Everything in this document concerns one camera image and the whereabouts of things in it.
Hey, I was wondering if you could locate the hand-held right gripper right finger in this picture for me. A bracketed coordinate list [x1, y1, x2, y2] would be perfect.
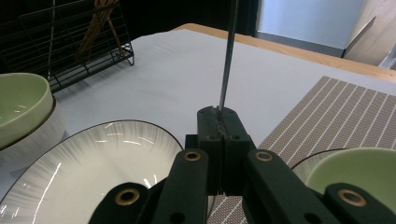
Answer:
[221, 106, 257, 196]

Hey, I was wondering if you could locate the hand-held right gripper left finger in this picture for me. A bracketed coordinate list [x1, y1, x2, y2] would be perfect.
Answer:
[185, 105, 225, 196]

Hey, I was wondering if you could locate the black spoon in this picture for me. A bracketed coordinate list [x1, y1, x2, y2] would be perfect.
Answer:
[218, 0, 240, 113]

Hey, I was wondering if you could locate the green bowl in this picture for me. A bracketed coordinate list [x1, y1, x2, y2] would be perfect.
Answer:
[0, 72, 67, 173]
[304, 147, 396, 216]

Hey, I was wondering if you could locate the brown wooden chopstick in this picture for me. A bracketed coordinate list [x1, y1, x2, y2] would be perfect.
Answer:
[83, 0, 120, 57]
[78, 0, 110, 59]
[106, 15, 125, 54]

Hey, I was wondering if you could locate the black wire basket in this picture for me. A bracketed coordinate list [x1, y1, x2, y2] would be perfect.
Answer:
[0, 0, 135, 94]

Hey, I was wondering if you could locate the light grey table cover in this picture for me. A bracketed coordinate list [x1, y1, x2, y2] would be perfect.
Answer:
[0, 28, 396, 203]

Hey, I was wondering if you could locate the brown and white striped placemat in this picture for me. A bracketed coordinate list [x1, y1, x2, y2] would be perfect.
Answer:
[206, 75, 396, 224]

